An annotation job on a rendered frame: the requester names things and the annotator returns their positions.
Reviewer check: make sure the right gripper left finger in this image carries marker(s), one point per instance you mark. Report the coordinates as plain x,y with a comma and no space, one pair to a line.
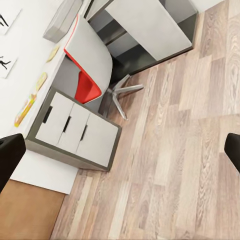
12,149

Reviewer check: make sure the sliding door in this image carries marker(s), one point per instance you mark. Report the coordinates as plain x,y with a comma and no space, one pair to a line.
28,212

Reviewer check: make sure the swivel chair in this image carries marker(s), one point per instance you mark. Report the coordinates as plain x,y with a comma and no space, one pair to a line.
86,49

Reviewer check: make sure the desk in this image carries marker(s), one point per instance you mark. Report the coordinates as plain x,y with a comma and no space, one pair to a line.
62,128

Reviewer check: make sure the jigsaw puzzle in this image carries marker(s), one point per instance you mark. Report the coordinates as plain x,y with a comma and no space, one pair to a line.
52,54
40,81

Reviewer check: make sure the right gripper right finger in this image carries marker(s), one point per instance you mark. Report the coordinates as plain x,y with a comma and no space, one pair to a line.
232,149

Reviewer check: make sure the board game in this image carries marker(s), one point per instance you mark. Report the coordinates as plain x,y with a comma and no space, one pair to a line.
24,109

